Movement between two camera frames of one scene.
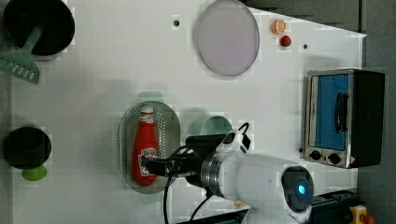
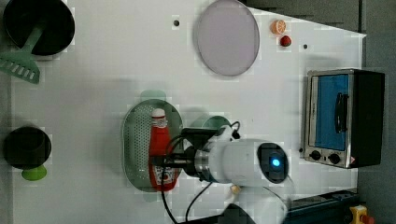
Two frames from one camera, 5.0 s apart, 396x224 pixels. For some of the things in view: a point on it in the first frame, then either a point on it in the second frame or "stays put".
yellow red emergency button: [359, 216] stays put
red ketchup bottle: [145, 144] to [162, 178]
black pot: [21, 18] stays put
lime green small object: [35, 174] stays put
